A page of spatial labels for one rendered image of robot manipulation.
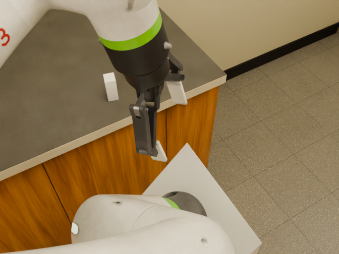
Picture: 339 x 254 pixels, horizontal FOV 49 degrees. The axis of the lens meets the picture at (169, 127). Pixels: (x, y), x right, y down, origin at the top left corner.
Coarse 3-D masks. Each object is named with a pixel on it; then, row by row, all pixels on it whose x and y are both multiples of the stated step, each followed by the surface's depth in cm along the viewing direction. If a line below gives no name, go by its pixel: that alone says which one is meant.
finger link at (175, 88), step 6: (168, 84) 72; (174, 84) 72; (180, 84) 71; (174, 90) 74; (180, 90) 73; (174, 96) 75; (180, 96) 75; (174, 102) 77; (180, 102) 77; (186, 102) 76
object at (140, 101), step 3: (141, 96) 59; (138, 99) 59; (141, 99) 59; (144, 99) 59; (138, 102) 58; (141, 102) 58; (144, 102) 59; (135, 105) 58; (138, 105) 58; (135, 108) 58; (138, 108) 57; (147, 108) 59; (135, 111) 58; (138, 111) 58; (135, 114) 59; (138, 114) 58
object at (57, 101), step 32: (32, 32) 145; (64, 32) 145; (32, 64) 133; (64, 64) 133; (96, 64) 133; (192, 64) 133; (0, 96) 123; (32, 96) 123; (64, 96) 123; (96, 96) 123; (128, 96) 123; (160, 96) 123; (192, 96) 128; (0, 128) 115; (32, 128) 115; (64, 128) 115; (96, 128) 115; (0, 160) 107; (32, 160) 108
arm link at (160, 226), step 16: (160, 208) 57; (144, 224) 54; (160, 224) 49; (176, 224) 50; (192, 224) 51; (208, 224) 52; (96, 240) 41; (112, 240) 42; (128, 240) 43; (144, 240) 44; (160, 240) 45; (176, 240) 46; (192, 240) 48; (208, 240) 49; (224, 240) 51
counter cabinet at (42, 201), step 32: (128, 128) 126; (160, 128) 137; (192, 128) 148; (64, 160) 120; (96, 160) 130; (128, 160) 140; (0, 192) 115; (32, 192) 123; (64, 192) 133; (96, 192) 144; (128, 192) 157; (0, 224) 126; (32, 224) 136; (64, 224) 148
